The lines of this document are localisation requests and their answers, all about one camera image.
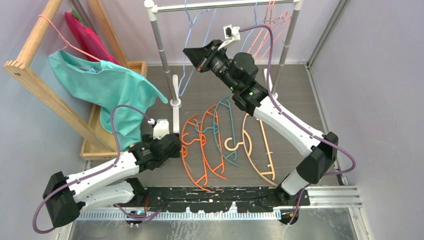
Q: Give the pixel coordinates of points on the wooden tray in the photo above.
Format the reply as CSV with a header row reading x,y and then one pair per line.
x,y
88,151

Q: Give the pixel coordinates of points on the teal t-shirt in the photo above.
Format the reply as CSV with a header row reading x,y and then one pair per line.
x,y
122,94

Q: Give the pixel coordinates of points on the white metal clothes rack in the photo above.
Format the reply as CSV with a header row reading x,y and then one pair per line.
x,y
261,104

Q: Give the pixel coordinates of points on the teal plastic hanger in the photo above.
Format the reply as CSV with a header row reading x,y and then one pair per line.
x,y
215,128

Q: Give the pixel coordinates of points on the white slotted cable duct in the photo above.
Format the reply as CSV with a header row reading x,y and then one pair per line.
x,y
116,215

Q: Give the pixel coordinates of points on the beige plastic hanger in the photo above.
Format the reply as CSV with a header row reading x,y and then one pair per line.
x,y
255,145

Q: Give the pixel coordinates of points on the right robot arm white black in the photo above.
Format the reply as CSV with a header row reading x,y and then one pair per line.
x,y
319,152

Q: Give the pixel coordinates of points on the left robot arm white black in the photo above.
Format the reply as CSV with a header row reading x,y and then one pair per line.
x,y
113,182

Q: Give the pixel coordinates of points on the red garment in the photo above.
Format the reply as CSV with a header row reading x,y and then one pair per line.
x,y
88,41

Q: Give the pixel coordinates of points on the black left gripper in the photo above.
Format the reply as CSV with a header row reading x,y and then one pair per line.
x,y
148,139

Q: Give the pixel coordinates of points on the pink hanger holding shirt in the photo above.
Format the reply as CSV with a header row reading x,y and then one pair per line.
x,y
67,43

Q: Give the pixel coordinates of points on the wooden clothes rack frame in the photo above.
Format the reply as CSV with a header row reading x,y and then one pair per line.
x,y
20,70

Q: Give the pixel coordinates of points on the orange plastic hanger right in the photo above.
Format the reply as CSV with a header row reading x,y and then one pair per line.
x,y
211,165

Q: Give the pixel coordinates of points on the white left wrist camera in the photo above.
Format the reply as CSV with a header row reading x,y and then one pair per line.
x,y
160,128

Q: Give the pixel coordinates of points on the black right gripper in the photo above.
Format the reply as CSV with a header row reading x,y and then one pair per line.
x,y
202,57

